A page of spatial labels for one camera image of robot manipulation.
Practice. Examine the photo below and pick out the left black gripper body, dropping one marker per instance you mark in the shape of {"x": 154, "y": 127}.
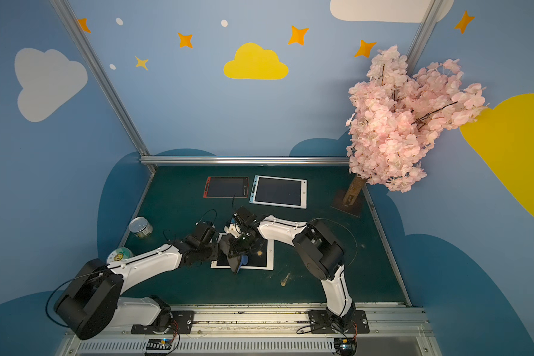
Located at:
{"x": 211, "y": 251}

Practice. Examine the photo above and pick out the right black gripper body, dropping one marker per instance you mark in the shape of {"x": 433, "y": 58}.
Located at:
{"x": 236, "y": 246}

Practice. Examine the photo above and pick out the white frame drawing tablet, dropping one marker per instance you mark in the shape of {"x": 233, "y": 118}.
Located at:
{"x": 262, "y": 259}

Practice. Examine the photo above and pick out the white blue drawing tablet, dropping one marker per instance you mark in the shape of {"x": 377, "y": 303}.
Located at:
{"x": 279, "y": 192}

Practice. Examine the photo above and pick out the red frame drawing tablet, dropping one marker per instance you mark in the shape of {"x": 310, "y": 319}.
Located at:
{"x": 226, "y": 188}

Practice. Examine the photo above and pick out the blue wiping cloth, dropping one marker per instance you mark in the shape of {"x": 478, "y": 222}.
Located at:
{"x": 233, "y": 253}

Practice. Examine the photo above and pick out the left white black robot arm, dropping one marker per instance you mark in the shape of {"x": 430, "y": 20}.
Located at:
{"x": 94, "y": 299}

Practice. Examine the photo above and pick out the silver tin can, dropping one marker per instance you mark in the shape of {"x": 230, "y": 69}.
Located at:
{"x": 140, "y": 227}

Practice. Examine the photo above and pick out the dark square tree base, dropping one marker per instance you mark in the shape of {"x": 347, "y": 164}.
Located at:
{"x": 348, "y": 203}

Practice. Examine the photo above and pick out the left small circuit board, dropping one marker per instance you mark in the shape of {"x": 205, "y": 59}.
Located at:
{"x": 159, "y": 346}

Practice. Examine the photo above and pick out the small circuit board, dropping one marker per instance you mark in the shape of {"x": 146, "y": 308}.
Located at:
{"x": 345, "y": 347}
{"x": 159, "y": 346}

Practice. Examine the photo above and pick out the right small circuit board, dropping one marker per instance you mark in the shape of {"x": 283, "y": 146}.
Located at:
{"x": 345, "y": 347}

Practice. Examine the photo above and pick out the pink cherry blossom tree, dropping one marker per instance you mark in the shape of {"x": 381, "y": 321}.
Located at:
{"x": 399, "y": 117}

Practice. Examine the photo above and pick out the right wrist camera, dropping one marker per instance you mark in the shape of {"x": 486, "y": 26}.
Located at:
{"x": 235, "y": 230}

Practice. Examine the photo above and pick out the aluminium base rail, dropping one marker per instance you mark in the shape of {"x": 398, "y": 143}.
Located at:
{"x": 275, "y": 329}

